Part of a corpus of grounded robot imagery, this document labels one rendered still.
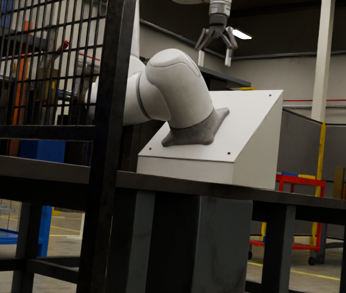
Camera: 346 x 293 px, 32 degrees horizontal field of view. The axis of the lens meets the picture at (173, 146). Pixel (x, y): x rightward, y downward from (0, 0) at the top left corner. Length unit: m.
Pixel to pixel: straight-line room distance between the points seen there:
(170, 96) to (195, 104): 0.08
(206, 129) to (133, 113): 0.23
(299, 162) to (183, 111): 7.65
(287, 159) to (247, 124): 7.20
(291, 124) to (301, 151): 0.54
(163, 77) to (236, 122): 0.28
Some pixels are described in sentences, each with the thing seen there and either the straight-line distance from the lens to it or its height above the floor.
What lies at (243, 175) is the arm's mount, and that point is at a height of 0.73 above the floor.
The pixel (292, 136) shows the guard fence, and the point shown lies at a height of 1.63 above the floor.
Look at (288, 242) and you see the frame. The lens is 2.34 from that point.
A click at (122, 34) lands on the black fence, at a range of 1.03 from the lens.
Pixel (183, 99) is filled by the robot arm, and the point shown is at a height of 0.93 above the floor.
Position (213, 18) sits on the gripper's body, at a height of 1.40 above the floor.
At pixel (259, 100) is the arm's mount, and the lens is 1.96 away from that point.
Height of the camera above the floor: 0.67
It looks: 4 degrees up
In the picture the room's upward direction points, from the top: 6 degrees clockwise
